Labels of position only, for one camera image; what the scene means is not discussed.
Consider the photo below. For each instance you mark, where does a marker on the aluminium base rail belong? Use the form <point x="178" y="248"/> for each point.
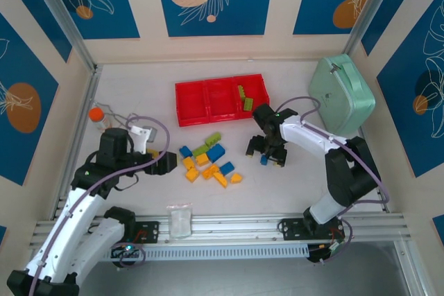
<point x="225" y="226"/>

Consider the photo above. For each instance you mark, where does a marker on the lime green eight-stud lego brick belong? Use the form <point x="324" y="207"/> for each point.
<point x="199" y="151"/>

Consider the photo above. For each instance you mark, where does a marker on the aluminium frame post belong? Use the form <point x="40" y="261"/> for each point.
<point x="371" y="8"/>
<point x="62" y="15"/>

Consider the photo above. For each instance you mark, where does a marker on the orange-capped clear bottle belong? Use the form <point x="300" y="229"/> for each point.
<point x="98" y="119"/>

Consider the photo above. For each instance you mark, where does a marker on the small blue lego brick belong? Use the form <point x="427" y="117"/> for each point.
<point x="264" y="161"/>

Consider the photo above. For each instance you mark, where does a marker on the yellow sloped lego brick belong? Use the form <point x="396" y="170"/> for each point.
<point x="236" y="178"/>

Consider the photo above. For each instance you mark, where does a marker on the aluminium side rail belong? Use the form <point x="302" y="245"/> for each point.
<point x="86" y="109"/>
<point x="379" y="188"/>

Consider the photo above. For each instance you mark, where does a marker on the clear plastic zip bag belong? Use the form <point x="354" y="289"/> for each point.
<point x="179" y="221"/>

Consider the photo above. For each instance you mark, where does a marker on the large blue lego brick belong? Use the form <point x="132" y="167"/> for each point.
<point x="215" y="153"/>

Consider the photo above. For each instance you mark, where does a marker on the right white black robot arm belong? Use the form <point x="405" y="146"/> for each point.
<point x="312" y="136"/>

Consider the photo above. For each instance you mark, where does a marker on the red three-compartment bin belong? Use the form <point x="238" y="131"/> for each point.
<point x="190" y="102"/>

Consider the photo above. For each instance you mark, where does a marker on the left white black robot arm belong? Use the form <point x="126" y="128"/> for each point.
<point x="74" y="216"/>

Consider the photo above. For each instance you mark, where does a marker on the mint green zip case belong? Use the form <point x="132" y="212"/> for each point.
<point x="341" y="98"/>

